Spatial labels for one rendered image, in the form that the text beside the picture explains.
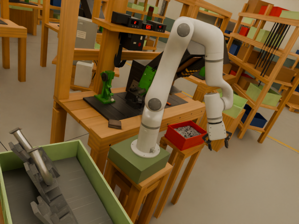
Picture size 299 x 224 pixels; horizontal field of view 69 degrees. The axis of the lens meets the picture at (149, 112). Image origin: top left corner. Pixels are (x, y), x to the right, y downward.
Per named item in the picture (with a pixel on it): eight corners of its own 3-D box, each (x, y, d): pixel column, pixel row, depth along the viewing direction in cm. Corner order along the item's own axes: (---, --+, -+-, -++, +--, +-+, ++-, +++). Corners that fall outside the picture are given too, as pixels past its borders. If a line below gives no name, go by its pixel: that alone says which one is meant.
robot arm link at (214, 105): (218, 113, 129) (204, 116, 127) (215, 91, 127) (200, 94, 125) (226, 115, 121) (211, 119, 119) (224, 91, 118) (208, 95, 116)
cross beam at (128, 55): (165, 60, 273) (167, 53, 269) (67, 60, 178) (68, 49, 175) (162, 59, 276) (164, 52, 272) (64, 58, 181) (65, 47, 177)
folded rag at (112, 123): (121, 124, 170) (122, 120, 168) (121, 129, 163) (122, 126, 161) (108, 122, 167) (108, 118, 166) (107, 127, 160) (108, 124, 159)
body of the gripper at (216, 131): (221, 117, 128) (224, 135, 130) (204, 120, 128) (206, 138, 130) (226, 120, 120) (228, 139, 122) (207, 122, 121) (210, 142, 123)
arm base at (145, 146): (165, 152, 141) (172, 128, 133) (143, 162, 129) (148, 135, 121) (147, 137, 153) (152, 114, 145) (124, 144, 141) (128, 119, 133)
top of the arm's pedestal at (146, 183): (171, 170, 151) (173, 166, 149) (140, 191, 127) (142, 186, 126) (139, 145, 167) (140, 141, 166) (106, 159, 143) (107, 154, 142)
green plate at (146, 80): (151, 92, 203) (161, 72, 198) (146, 91, 196) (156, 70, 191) (142, 87, 209) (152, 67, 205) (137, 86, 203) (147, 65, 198)
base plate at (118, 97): (187, 103, 250) (188, 102, 249) (111, 123, 170) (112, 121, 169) (161, 88, 272) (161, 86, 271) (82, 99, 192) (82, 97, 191)
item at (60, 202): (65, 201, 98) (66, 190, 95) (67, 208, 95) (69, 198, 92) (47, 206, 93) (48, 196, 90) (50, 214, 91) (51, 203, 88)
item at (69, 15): (167, 85, 289) (194, 6, 246) (58, 99, 180) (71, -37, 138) (163, 82, 293) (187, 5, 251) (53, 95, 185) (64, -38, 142)
